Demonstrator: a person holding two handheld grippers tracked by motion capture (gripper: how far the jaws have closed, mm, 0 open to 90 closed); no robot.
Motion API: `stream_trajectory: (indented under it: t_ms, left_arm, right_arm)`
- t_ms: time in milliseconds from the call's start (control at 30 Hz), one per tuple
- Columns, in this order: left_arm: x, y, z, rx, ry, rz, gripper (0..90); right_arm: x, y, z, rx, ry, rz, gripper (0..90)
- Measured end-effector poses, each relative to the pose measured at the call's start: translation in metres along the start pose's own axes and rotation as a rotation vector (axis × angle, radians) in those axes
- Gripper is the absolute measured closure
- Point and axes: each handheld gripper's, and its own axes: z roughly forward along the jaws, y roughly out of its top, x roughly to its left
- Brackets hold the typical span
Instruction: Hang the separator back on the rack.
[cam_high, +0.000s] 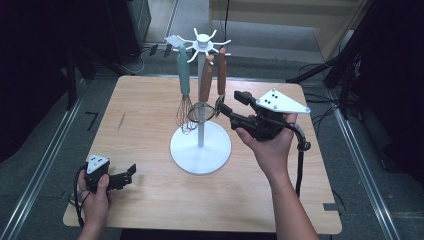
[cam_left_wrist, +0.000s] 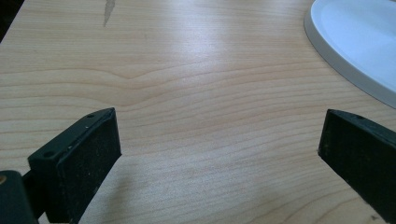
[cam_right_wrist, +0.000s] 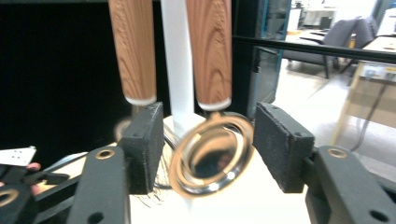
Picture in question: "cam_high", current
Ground thin black hanging cable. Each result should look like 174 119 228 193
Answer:
224 0 232 43

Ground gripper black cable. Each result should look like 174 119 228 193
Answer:
73 165 88 229
283 122 313 198

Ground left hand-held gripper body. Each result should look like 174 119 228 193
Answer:
84 154 118 194

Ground metal floor rail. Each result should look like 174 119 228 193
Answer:
333 106 403 240
0 96 84 240

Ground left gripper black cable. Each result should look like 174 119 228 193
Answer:
73 165 88 229

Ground black floor cables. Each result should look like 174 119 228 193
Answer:
298 61 344 136

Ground black tripod stand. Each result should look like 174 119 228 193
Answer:
285 0 381 88

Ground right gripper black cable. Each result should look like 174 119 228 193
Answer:
283 122 313 198

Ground wooden-handled mesh strainer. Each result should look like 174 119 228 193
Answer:
187 54 217 125

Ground person's left hand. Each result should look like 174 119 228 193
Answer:
77 169 113 231

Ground white plate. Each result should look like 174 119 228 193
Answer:
169 28 233 176

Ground black metal stand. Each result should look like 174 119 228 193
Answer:
64 49 78 111

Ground dark cabinet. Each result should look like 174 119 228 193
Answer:
106 0 152 65

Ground white floor cable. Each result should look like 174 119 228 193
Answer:
118 48 149 75

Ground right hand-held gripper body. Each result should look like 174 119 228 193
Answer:
229 88 312 142

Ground teal-handled wire whisk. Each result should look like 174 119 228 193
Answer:
174 44 201 135

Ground white square tag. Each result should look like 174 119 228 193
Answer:
164 34 185 48

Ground person's right hand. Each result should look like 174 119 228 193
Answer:
234 113 298 183

